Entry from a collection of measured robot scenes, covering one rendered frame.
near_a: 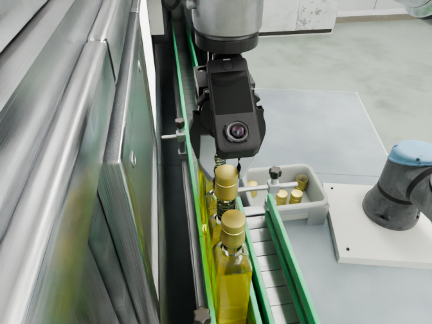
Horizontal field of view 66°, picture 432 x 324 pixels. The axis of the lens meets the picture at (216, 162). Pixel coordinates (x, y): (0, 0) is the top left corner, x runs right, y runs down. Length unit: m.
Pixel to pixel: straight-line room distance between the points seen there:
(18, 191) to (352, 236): 0.90
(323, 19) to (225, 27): 4.43
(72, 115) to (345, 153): 1.16
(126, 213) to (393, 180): 0.75
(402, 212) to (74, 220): 0.92
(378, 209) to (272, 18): 3.72
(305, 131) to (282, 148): 0.16
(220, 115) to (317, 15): 4.40
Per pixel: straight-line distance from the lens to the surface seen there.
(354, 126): 1.49
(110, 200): 0.35
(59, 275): 0.18
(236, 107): 0.36
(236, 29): 0.36
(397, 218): 1.04
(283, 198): 1.00
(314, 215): 1.00
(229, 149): 0.34
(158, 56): 2.04
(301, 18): 4.66
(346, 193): 1.12
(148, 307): 0.53
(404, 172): 0.95
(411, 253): 1.03
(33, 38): 0.28
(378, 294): 0.96
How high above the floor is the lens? 1.51
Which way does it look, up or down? 40 degrees down
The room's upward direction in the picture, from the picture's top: straight up
